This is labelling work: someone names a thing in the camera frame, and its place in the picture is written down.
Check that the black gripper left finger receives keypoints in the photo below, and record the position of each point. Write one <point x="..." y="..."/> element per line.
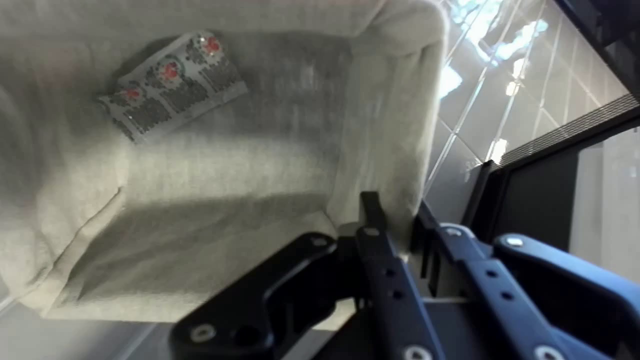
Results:
<point x="264" y="313"/>

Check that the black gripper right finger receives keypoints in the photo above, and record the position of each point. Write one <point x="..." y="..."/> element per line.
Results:
<point x="541" y="303"/>

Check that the brown basket with white liner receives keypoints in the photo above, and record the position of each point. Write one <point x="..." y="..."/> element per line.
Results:
<point x="342" y="99"/>

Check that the small patterned foil packet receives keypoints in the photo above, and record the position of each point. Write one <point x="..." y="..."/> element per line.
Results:
<point x="181" y="82"/>

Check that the dark overhead cabinet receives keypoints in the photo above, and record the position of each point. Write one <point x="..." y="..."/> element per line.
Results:
<point x="523" y="73"/>

